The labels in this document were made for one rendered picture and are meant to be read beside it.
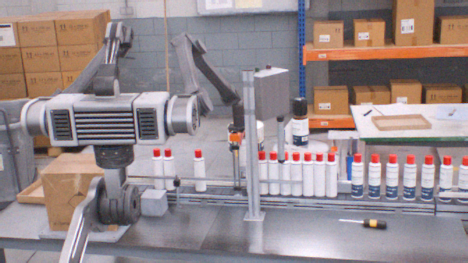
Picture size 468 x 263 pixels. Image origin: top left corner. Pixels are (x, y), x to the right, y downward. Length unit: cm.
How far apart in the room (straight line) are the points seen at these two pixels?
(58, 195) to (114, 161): 63
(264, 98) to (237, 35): 457
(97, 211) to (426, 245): 127
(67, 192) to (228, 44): 468
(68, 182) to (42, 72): 353
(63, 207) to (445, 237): 158
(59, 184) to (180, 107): 83
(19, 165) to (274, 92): 275
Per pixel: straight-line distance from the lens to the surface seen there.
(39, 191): 316
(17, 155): 472
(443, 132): 389
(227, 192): 276
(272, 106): 245
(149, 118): 191
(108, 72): 199
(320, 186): 267
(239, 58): 700
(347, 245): 241
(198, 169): 274
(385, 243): 244
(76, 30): 582
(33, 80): 604
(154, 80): 723
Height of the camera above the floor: 199
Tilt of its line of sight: 18 degrees down
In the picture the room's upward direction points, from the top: 3 degrees counter-clockwise
